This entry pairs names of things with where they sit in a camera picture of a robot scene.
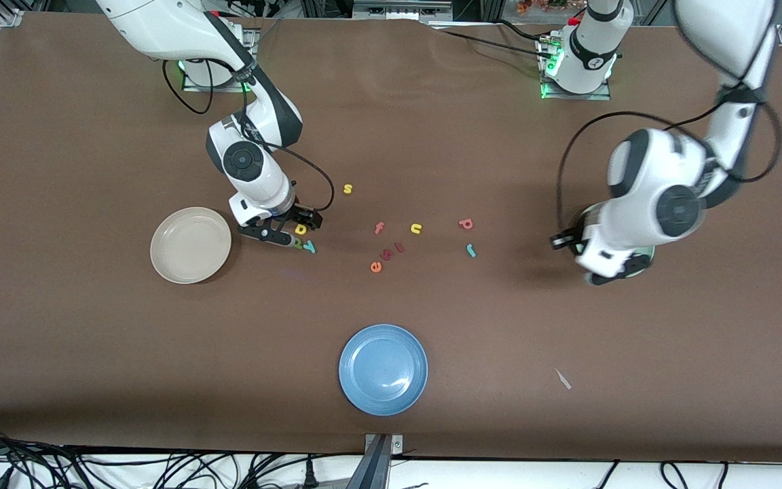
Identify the green round plate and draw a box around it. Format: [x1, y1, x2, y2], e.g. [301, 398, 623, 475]
[571, 202, 656, 278]

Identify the beige round plate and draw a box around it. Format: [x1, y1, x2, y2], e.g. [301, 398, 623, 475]
[150, 207, 233, 285]

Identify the blue round plate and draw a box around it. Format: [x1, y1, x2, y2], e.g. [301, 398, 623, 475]
[339, 324, 428, 416]

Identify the grey metal box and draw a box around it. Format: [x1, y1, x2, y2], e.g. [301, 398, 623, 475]
[352, 0, 453, 21]

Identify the brown paper table cover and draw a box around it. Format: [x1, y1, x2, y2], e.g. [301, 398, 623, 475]
[0, 10, 782, 463]

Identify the orange decorative item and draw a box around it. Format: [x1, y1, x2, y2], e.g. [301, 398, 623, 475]
[517, 0, 568, 16]

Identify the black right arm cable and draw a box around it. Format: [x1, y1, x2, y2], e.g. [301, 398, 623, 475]
[162, 60, 335, 213]

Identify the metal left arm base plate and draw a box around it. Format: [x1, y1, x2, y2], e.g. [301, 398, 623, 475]
[539, 37, 612, 101]

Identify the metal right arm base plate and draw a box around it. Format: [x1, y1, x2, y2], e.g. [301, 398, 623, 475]
[182, 27, 257, 92]

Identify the thin black cable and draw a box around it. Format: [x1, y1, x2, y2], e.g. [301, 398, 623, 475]
[432, 27, 551, 60]
[493, 19, 555, 45]

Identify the grey metal camera post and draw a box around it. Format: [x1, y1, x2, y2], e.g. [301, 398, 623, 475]
[347, 433, 405, 489]

